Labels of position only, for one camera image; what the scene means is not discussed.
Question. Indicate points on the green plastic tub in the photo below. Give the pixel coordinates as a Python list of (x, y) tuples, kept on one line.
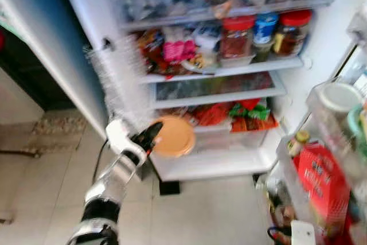
[(354, 124)]

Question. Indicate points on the red and green food packages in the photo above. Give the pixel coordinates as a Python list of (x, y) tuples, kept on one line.
[(246, 116)]

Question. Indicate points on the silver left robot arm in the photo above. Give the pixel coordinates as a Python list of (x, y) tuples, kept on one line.
[(112, 185)]

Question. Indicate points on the fridge door with clear shelves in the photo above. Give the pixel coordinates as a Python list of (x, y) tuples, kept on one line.
[(330, 127)]

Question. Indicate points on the speckled brown floor mat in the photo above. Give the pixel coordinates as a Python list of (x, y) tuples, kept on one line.
[(54, 124)]

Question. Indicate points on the orange plastic bowl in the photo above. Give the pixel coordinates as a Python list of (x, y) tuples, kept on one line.
[(175, 137)]

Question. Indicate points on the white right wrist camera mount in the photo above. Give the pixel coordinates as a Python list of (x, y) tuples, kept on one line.
[(303, 234)]

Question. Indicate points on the clear crisper drawer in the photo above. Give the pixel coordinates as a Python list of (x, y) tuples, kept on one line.
[(229, 140)]

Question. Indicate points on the blue lid jar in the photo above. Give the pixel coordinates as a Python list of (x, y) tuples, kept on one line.
[(265, 27)]

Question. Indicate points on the white lid round container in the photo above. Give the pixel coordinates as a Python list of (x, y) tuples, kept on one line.
[(339, 97)]

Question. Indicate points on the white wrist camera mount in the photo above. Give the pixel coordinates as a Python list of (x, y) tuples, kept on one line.
[(120, 136), (303, 234)]

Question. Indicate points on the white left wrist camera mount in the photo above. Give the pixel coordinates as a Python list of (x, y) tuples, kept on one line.
[(120, 136)]

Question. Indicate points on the red snack packet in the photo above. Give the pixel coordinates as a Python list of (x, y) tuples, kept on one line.
[(152, 47)]

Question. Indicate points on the glass front fridge drawer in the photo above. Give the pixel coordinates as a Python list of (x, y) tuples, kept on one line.
[(218, 87)]

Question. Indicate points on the red carton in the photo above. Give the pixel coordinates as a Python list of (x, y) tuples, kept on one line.
[(321, 185)]

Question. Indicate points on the grey fridge door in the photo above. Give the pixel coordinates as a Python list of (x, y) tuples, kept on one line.
[(51, 44)]

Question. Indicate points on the white food packet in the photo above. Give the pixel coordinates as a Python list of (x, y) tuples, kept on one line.
[(206, 35)]

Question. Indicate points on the yellow cap bottle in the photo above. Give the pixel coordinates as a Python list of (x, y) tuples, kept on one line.
[(299, 139)]

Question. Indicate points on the white open fridge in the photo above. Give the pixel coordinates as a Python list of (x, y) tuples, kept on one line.
[(298, 84)]

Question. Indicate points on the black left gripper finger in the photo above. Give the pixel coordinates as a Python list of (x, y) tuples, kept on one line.
[(153, 131), (150, 147)]

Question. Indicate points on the pink food packet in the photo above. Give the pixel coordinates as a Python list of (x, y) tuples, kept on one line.
[(179, 51)]

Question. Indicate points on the red lid glass jar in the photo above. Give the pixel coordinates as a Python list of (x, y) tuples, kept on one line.
[(292, 35), (237, 41)]

